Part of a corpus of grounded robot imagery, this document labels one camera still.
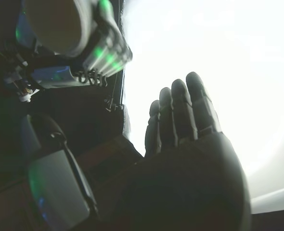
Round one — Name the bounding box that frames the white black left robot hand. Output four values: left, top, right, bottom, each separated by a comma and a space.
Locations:
19, 71, 252, 231

